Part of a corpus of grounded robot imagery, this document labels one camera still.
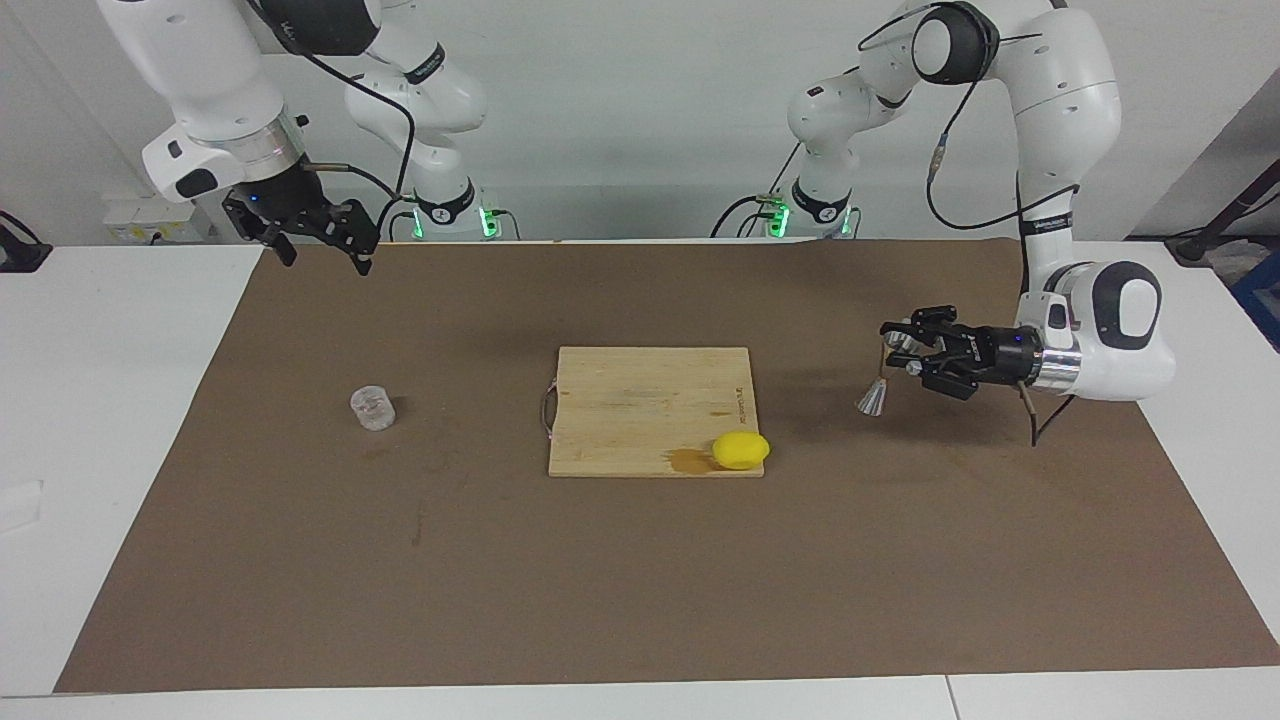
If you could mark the steel double jigger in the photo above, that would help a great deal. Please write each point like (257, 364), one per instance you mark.
(872, 400)

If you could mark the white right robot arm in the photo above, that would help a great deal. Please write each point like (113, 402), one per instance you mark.
(220, 90)

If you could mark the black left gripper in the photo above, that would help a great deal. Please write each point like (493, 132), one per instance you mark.
(995, 355)

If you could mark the black stand leg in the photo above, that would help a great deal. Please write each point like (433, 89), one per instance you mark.
(1225, 215)

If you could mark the blue box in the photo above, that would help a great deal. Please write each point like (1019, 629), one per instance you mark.
(1265, 300)

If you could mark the translucent tape patch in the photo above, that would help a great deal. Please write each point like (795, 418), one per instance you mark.
(18, 508)

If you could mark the clear glass cup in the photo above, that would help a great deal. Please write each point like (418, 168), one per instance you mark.
(372, 408)

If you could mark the black clamp object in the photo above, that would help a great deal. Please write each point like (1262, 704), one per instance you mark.
(20, 255)

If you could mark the white wall power strip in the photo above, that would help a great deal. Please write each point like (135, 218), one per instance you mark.
(150, 220)

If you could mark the brown table mat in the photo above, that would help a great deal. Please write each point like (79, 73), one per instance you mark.
(640, 580)

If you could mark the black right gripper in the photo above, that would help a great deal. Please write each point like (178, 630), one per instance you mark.
(280, 198)

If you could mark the wooden cutting board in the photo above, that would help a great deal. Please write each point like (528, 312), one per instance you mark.
(640, 410)

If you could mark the yellow lemon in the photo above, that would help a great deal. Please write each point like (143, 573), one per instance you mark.
(741, 451)

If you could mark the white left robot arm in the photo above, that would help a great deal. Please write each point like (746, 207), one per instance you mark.
(1060, 90)

